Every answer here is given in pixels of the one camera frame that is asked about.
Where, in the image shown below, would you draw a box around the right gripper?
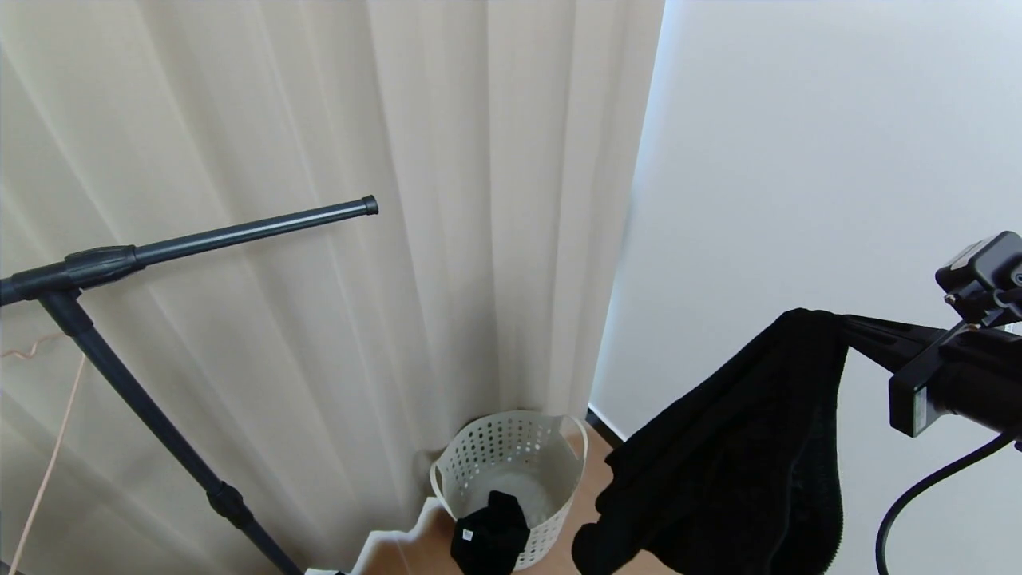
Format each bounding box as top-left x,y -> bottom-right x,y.
889,326 -> 1022,438

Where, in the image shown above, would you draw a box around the black shorts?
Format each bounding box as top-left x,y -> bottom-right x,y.
571,308 -> 851,575

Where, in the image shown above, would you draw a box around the white laundry basket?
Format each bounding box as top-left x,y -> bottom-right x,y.
430,410 -> 589,573

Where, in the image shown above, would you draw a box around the black clothes rack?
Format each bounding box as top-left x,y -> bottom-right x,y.
0,195 -> 379,575

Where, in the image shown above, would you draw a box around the pink clothes hanger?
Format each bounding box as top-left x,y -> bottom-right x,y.
0,331 -> 87,575

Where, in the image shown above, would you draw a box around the black garment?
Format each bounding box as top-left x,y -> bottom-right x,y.
450,490 -> 532,575

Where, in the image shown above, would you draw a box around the beige curtain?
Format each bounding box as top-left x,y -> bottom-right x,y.
0,0 -> 665,575

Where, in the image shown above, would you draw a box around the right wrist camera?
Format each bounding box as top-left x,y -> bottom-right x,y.
936,232 -> 1022,328

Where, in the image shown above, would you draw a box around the black cable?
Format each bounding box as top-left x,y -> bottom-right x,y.
875,431 -> 1022,575

